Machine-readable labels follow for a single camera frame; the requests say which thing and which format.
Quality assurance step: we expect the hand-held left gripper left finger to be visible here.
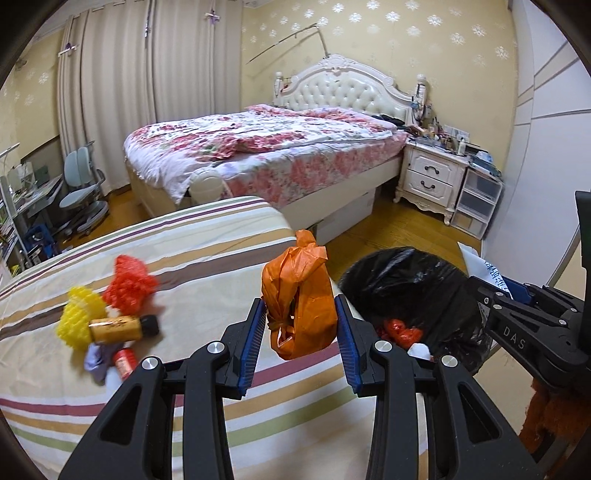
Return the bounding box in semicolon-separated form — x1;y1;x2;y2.
58;298;269;480

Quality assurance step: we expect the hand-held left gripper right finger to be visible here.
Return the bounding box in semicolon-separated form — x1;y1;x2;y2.
335;295;528;480

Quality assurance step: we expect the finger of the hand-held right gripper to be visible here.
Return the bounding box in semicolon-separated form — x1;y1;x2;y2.
502;276;540;304
467;274;509;320

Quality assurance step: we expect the white squeeze tube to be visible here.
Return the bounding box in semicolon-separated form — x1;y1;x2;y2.
458;242;513;298

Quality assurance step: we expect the orange plastic bag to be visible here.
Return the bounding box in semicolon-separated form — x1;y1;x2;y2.
262;230;335;361

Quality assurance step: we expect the red wrapper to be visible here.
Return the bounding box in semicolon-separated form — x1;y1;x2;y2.
385;318;423;344

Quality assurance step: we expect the black lined trash bin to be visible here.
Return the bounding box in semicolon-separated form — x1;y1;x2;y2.
336;247;497;374

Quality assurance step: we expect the red foam net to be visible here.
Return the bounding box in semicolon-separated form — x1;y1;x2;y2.
104;255;158;315

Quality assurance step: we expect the gold bottle with black cap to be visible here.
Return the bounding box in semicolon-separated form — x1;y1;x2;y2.
89;315;160;344

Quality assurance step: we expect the yellow foam net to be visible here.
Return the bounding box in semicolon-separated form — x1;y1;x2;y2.
56;286;108;347

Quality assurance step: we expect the person's right forearm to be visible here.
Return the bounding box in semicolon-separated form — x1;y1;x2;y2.
517;376;591;467

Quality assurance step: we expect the clear plastic drawer unit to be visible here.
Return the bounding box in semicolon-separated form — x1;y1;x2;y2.
450;166;503;241

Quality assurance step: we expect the striped sheet bed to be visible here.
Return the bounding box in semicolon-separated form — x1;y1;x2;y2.
0;196;426;480

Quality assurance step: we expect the white storage box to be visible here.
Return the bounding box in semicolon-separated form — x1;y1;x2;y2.
318;191;376;245

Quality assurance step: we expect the small red can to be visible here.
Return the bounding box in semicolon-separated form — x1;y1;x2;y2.
113;349;137;379

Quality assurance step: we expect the white nightstand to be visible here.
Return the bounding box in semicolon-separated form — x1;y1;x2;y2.
393;141;472;227

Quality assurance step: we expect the pale purple cloth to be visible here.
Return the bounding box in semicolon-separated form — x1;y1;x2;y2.
83;344;123;384

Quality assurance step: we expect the white wardrobe sliding door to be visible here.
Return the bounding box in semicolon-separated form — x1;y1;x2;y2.
482;0;591;296

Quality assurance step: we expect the cluster of small bottles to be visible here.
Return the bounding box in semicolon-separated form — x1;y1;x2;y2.
409;106;499;162

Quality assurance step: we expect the pink floral quilt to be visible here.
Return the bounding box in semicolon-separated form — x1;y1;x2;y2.
124;104;409;208

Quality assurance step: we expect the grey desk chair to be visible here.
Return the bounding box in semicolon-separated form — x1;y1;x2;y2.
59;144;110;236

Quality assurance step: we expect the white tufted headboard bed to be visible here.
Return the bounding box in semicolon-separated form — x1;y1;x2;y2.
124;54;416;245

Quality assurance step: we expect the white study desk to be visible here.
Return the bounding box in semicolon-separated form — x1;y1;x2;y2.
0;173;63;259

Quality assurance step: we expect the beige curtain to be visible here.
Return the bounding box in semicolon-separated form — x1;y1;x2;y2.
148;0;244;134
56;7;158;197

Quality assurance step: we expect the thin metal pole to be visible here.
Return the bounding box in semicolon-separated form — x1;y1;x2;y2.
247;23;331;65

